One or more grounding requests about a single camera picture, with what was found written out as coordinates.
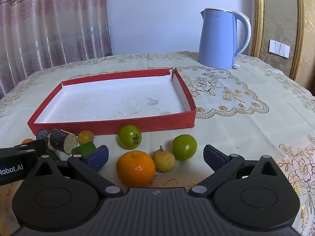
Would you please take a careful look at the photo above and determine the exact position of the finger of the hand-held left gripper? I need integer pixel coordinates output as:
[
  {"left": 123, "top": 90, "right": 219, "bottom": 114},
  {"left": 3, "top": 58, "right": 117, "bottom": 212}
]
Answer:
[{"left": 14, "top": 139, "right": 48, "bottom": 157}]

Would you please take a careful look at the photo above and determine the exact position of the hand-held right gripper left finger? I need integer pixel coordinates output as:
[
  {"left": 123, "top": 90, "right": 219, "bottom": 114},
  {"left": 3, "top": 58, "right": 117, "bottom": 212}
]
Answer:
[{"left": 29, "top": 145, "right": 124, "bottom": 197}]

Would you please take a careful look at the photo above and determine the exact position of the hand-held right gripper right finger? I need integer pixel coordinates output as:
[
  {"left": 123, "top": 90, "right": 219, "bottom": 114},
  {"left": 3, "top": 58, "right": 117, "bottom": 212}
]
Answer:
[{"left": 188, "top": 145, "right": 283, "bottom": 197}]

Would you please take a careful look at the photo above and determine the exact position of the dark eggplant piece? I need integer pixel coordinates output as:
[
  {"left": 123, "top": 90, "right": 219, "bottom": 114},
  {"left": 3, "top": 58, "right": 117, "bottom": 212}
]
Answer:
[
  {"left": 36, "top": 128, "right": 51, "bottom": 142},
  {"left": 50, "top": 128, "right": 78, "bottom": 155}
]

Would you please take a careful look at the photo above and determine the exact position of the dark green cucumber tip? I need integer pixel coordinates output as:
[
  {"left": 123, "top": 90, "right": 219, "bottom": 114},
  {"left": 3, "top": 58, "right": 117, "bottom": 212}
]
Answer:
[{"left": 45, "top": 148, "right": 61, "bottom": 161}]

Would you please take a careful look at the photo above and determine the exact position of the green cucumber chunk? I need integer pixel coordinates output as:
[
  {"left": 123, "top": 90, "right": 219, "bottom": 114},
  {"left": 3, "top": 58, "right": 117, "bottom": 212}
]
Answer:
[{"left": 71, "top": 142, "right": 97, "bottom": 156}]

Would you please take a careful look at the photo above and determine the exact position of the small round yellow fruit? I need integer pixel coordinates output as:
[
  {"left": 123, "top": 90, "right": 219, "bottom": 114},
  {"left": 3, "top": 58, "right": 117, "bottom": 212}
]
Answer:
[{"left": 78, "top": 130, "right": 95, "bottom": 145}]

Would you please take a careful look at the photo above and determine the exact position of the green tomato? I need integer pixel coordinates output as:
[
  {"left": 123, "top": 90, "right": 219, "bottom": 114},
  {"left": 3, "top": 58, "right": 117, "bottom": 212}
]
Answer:
[
  {"left": 118, "top": 125, "right": 142, "bottom": 149},
  {"left": 172, "top": 134, "right": 198, "bottom": 161}
]

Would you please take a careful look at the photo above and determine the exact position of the large orange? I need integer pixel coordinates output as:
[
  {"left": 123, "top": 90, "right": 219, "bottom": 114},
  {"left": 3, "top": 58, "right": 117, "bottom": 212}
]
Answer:
[{"left": 116, "top": 150, "right": 156, "bottom": 187}]

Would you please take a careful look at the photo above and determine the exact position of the yellow longan with stem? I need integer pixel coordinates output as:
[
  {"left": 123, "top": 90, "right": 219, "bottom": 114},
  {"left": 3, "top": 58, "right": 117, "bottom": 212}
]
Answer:
[{"left": 152, "top": 146, "right": 176, "bottom": 173}]

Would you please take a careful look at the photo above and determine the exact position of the red shallow cardboard tray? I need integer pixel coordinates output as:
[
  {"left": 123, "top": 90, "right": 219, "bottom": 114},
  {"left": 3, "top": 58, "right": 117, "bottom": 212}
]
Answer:
[{"left": 27, "top": 68, "right": 197, "bottom": 136}]

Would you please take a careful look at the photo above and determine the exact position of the light blue electric kettle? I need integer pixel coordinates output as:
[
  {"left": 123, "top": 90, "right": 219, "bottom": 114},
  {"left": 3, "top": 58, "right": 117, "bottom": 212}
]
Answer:
[{"left": 198, "top": 8, "right": 252, "bottom": 70}]

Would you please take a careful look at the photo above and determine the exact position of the pink patterned curtain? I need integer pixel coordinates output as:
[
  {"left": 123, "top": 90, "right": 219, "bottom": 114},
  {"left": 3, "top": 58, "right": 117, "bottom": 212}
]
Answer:
[{"left": 0, "top": 0, "right": 113, "bottom": 99}]

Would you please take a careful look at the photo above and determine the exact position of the white wall switch panel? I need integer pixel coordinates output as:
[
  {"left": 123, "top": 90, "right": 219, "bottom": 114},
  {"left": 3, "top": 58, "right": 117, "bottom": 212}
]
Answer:
[{"left": 269, "top": 39, "right": 291, "bottom": 59}]

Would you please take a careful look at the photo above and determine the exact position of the gold wall trim strip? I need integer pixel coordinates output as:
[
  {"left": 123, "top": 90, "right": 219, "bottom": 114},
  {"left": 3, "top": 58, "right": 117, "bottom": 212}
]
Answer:
[
  {"left": 288, "top": 0, "right": 306, "bottom": 80},
  {"left": 250, "top": 0, "right": 265, "bottom": 59}
]

